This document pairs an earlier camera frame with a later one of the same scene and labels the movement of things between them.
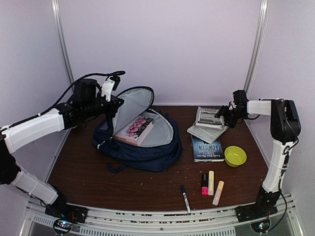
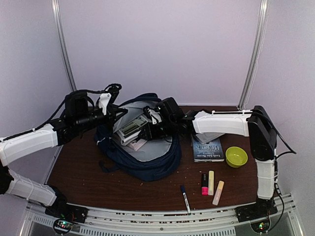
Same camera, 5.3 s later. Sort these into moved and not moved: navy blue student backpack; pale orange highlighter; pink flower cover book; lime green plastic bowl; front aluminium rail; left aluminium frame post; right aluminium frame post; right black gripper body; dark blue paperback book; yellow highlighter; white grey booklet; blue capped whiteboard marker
Moved: navy blue student backpack; pink flower cover book; right black gripper body; white grey booklet
Not moved: blue capped whiteboard marker; left aluminium frame post; right aluminium frame post; lime green plastic bowl; dark blue paperback book; front aluminium rail; pale orange highlighter; yellow highlighter
